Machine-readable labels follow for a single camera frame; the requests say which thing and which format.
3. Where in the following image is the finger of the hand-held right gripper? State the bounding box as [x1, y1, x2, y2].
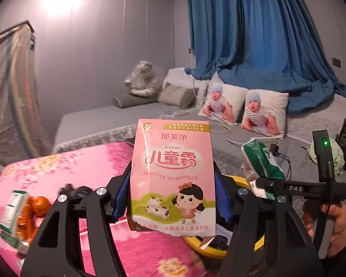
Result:
[249, 177, 286, 191]

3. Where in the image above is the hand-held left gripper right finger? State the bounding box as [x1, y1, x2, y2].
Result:
[212, 162, 325, 277]

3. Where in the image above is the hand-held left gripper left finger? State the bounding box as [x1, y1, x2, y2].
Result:
[20, 163, 133, 277]

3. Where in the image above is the yellow plastic bin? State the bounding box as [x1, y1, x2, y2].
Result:
[181, 175, 266, 260]

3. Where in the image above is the green white tissue packet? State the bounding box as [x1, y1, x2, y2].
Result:
[241, 138, 286, 199]

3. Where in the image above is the pink cartoon print carton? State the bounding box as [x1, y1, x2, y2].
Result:
[127, 118, 217, 239]

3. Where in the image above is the person's right forearm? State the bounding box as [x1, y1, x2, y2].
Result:
[320, 226, 346, 277]

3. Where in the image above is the person's right hand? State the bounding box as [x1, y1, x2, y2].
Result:
[301, 200, 346, 259]

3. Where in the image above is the pale green cloth bundle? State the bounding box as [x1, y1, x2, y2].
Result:
[307, 142, 344, 177]

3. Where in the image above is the white power strip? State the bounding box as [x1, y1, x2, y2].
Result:
[259, 137, 279, 148]

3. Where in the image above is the pink floral blanket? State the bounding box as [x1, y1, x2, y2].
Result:
[0, 141, 217, 277]

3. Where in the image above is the baby print pillow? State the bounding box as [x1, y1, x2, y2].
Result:
[241, 89, 289, 141]
[201, 81, 248, 125]

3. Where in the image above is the grey bolster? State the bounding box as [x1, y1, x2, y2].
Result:
[113, 94, 160, 109]

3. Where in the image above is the grey pillow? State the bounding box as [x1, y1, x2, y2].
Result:
[157, 83, 198, 109]

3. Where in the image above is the light grey folded quilt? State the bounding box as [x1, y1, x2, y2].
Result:
[162, 67, 217, 104]

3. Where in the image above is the blue curtain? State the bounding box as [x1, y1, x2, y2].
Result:
[186, 0, 346, 99]

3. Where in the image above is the striped grey draped sheet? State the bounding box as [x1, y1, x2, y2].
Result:
[0, 20, 50, 163]

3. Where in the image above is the black cable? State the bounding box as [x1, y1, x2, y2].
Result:
[276, 150, 292, 177]

